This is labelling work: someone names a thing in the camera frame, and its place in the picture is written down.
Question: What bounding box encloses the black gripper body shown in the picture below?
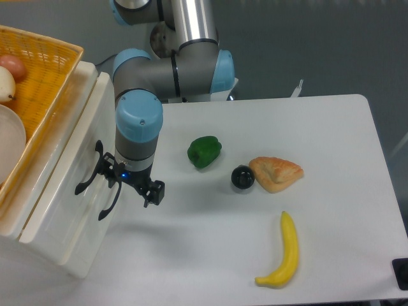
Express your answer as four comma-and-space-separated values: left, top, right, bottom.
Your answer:
113, 161, 152, 195

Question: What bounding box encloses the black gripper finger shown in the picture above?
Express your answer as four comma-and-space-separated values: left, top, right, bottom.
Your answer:
135, 179, 165, 208
96, 152, 125, 188

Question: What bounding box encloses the white top drawer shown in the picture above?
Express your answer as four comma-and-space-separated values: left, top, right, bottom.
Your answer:
19, 73, 115, 278

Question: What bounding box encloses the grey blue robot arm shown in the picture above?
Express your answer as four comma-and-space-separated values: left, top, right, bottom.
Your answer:
99, 1, 235, 205

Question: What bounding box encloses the white drawer cabinet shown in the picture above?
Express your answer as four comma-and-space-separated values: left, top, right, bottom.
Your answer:
1, 62, 101, 273

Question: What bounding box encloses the green bell pepper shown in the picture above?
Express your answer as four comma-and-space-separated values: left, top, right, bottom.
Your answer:
187, 136, 222, 169

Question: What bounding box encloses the black round ball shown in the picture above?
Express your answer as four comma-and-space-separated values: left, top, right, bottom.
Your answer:
231, 165, 255, 190

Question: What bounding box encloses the white plate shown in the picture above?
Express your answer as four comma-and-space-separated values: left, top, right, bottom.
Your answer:
0, 105, 26, 184

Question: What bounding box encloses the triangular pastry bread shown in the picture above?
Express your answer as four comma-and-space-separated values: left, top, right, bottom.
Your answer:
249, 157, 304, 193

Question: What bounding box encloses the yellow woven basket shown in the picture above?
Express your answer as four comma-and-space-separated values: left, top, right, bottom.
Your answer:
1, 25, 84, 202

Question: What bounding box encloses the white pear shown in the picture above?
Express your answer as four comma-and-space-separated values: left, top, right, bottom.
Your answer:
0, 66, 16, 103

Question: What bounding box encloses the red apple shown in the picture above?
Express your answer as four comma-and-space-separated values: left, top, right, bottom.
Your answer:
1, 55, 27, 80

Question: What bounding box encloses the yellow banana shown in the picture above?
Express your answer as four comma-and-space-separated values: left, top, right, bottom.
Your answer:
254, 211, 300, 288

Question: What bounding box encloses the black corner device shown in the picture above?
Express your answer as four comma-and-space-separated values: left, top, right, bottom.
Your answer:
391, 258, 408, 291

